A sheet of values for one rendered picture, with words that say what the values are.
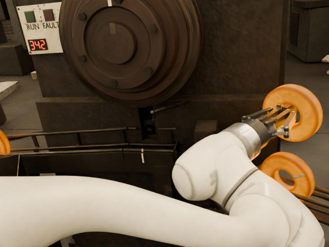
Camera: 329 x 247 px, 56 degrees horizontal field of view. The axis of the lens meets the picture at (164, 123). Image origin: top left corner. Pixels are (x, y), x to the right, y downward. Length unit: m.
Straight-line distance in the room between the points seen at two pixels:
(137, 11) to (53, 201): 0.67
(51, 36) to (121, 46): 0.43
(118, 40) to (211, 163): 0.49
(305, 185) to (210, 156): 0.42
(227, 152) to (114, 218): 0.31
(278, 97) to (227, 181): 0.36
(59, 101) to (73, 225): 1.01
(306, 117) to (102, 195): 0.62
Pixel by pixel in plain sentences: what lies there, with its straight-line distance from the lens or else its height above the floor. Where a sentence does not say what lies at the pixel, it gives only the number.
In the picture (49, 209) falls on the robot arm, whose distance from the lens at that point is 0.32.
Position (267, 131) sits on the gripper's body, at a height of 0.93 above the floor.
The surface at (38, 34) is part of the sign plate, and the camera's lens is 1.33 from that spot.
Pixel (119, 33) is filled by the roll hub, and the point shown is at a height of 1.15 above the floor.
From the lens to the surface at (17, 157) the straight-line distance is 1.33.
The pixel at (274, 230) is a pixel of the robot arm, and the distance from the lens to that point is 0.54.
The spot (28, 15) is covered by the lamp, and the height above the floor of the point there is 1.20.
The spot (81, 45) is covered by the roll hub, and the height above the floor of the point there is 1.12.
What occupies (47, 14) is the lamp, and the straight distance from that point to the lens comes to 1.28.
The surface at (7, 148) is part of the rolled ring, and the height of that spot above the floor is 0.68.
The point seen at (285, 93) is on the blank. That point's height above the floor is 0.97.
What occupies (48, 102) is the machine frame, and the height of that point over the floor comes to 0.87.
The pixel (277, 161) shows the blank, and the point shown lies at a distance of 0.96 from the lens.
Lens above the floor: 1.25
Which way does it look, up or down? 24 degrees down
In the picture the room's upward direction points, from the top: 6 degrees counter-clockwise
